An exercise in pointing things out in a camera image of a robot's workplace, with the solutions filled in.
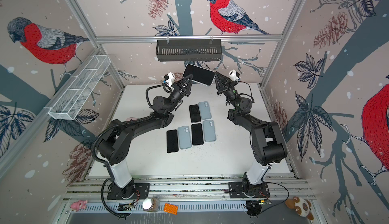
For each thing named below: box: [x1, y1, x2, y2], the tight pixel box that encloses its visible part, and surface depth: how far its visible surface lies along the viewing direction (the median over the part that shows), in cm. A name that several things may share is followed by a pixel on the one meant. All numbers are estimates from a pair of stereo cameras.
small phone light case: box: [198, 101, 212, 120], surface depth 109 cm
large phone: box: [202, 119, 217, 142], surface depth 97 cm
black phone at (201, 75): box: [182, 63, 216, 87], surface depth 70 cm
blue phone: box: [191, 123, 204, 146], surface depth 95 cm
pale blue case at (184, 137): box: [177, 125, 192, 149], surface depth 95 cm
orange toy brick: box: [163, 202, 179, 215], surface depth 70 cm
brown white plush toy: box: [285, 196, 315, 220], surface depth 69 cm
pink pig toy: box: [69, 199, 88, 212], surface depth 70 cm
